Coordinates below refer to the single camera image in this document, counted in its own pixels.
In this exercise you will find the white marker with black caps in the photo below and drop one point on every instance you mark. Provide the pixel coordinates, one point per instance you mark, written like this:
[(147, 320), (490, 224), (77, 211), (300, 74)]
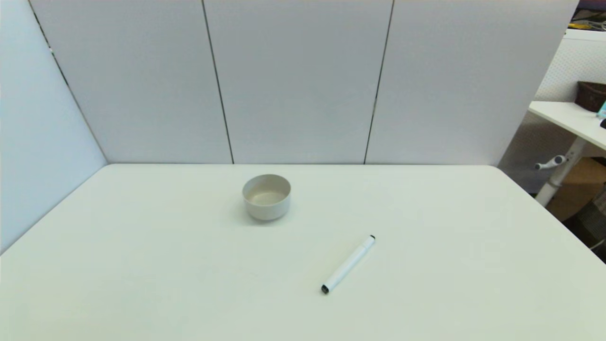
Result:
[(348, 265)]

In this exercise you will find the white round bowl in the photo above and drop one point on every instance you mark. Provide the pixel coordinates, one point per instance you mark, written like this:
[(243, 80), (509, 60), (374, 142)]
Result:
[(266, 208)]

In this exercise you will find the white side table leg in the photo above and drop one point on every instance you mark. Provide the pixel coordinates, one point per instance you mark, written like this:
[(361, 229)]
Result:
[(563, 173)]

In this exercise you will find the white side table top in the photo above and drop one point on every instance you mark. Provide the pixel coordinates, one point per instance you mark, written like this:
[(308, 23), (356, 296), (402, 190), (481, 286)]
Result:
[(570, 118)]

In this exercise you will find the brown cardboard box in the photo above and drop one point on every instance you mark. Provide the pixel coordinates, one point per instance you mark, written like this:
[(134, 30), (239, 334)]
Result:
[(575, 189)]

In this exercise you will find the dark brown woven basket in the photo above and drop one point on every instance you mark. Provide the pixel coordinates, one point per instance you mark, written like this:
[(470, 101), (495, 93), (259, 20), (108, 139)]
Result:
[(591, 96)]

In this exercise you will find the white pegboard panel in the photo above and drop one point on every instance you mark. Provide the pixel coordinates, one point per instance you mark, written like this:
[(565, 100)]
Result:
[(580, 61)]

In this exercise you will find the cyan small object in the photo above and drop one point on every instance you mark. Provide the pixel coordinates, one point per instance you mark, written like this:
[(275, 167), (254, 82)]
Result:
[(602, 110)]

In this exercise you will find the yellow and black clutter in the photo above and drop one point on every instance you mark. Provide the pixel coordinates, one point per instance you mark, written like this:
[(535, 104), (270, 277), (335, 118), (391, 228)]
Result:
[(589, 16)]

